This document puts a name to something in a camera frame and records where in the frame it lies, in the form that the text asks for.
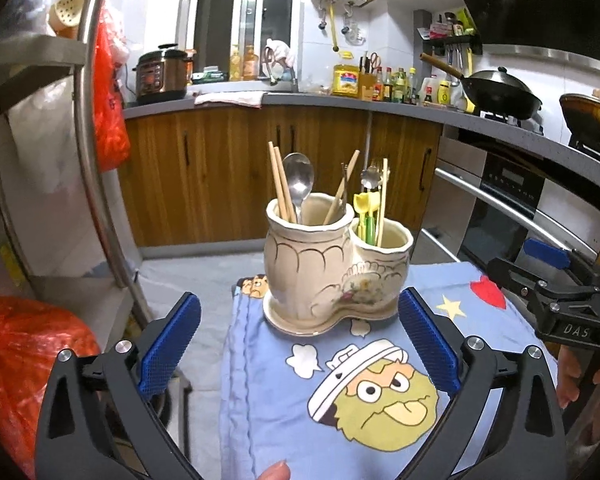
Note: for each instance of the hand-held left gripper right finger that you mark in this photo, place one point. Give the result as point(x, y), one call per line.
point(427, 340)

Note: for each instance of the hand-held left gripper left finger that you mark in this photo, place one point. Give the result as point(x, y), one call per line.
point(170, 345)

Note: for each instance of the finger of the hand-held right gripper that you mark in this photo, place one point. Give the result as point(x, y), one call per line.
point(547, 254)
point(517, 277)

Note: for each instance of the cream floral ceramic utensil holder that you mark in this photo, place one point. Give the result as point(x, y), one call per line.
point(300, 270)

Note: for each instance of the silver flower-shaped spoon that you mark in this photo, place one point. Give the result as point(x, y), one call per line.
point(371, 176)

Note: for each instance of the person's right hand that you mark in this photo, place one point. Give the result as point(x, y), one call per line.
point(570, 375)

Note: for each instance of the person's left hand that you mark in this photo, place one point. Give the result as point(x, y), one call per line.
point(275, 472)

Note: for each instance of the stainless steel oven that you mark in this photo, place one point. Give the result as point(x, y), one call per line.
point(510, 180)

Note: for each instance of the blue cartoon printed cloth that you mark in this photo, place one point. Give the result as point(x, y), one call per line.
point(270, 410)

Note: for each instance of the cream ceramic saucer tray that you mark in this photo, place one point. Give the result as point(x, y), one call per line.
point(290, 327)

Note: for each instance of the dark brown wok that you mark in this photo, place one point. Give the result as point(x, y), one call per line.
point(590, 122)

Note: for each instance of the large red plastic bag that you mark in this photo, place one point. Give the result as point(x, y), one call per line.
point(25, 375)

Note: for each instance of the wooden kitchen cabinet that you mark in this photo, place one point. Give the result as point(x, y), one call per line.
point(205, 170)

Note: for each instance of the grey kitchen countertop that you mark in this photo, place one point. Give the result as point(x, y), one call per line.
point(430, 112)

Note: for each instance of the row of sauce bottles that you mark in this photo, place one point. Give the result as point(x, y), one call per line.
point(405, 90)

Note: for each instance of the steel storage rack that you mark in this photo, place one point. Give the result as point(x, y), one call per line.
point(87, 135)

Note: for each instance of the white plastic bag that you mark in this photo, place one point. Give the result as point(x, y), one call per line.
point(50, 150)

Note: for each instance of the hanging red plastic bag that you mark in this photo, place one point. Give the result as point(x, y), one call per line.
point(111, 110)

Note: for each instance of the knife block with scissors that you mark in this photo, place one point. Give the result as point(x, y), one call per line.
point(367, 85)

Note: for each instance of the white towel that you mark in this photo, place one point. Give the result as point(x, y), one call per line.
point(230, 99)

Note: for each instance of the black range hood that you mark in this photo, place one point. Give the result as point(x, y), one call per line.
point(530, 0)

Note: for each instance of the yellow oil jug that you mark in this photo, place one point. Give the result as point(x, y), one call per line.
point(346, 82)

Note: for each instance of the green flat box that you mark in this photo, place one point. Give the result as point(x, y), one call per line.
point(209, 76)

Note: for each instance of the yellow cooking oil bottle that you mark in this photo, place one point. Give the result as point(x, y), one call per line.
point(235, 67)

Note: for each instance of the orange cooking oil bottle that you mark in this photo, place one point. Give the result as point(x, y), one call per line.
point(250, 66)

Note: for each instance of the kitchen faucet with cloth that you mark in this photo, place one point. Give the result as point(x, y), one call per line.
point(280, 55)

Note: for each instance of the yellow plastic colander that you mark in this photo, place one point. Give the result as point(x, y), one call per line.
point(70, 7)

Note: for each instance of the dark kitchen window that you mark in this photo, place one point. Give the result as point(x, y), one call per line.
point(275, 0)

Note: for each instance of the black wall spice rack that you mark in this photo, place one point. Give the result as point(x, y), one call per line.
point(452, 37)

